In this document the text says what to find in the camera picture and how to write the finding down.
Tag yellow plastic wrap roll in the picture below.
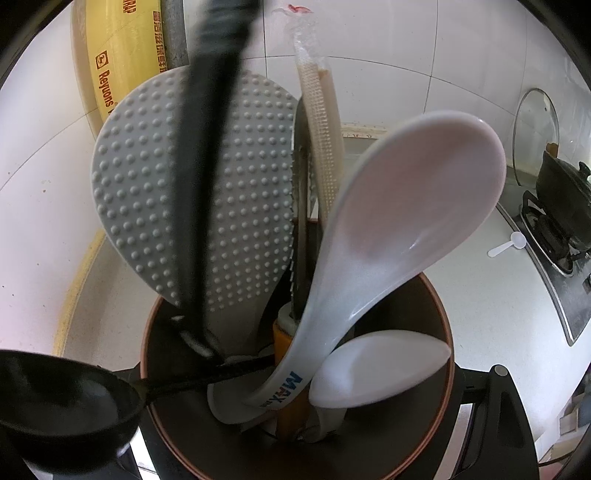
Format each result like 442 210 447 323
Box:
69 0 170 134

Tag wooden chopsticks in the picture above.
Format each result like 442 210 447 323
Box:
272 4 345 223

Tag white plastic spoon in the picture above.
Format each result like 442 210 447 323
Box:
488 232 527 258

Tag orange handled peeler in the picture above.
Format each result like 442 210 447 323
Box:
271 96 325 440

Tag red cylindrical canister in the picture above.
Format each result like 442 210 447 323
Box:
140 217 456 480

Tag large black ladle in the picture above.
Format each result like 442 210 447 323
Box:
171 0 260 361

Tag white dotted rice paddle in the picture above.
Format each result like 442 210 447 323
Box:
91 65 302 423

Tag white ceramic spoon blue print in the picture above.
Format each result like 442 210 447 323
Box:
242 110 508 409

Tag steel gas stove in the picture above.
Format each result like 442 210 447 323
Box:
496 178 591 347

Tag glass pot lid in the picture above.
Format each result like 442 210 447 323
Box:
512 88 561 186

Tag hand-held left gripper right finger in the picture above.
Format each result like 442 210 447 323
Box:
434 364 540 480

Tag plain white ceramic spoon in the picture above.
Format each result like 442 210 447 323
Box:
308 330 452 409

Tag small black spoon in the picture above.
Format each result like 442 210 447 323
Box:
0 349 274 459

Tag black cooking pot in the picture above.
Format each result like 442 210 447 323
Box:
536 148 591 219

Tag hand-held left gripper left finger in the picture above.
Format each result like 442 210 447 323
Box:
131 411 185 480

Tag grey vertical pipe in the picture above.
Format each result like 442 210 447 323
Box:
159 0 191 70

